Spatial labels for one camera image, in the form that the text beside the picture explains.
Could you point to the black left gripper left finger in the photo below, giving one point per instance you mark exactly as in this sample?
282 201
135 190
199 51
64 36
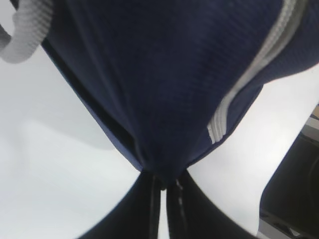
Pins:
136 216

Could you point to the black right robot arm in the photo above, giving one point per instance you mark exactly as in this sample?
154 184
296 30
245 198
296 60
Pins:
290 201

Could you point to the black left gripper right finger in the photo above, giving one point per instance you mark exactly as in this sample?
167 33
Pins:
191 215

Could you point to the navy blue lunch bag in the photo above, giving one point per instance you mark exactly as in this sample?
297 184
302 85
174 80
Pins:
176 75

